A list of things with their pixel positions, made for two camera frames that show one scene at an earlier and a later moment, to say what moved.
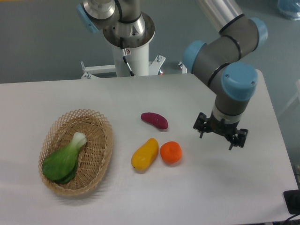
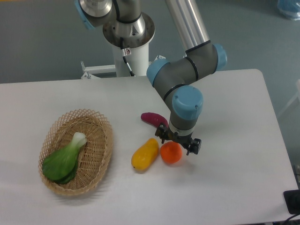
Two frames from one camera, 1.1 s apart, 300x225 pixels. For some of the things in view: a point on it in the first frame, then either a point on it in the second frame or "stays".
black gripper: [221, 127] -> [165, 133]
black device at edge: [292, 198] stays
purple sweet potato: [155, 119] stays
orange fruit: [171, 152] stays
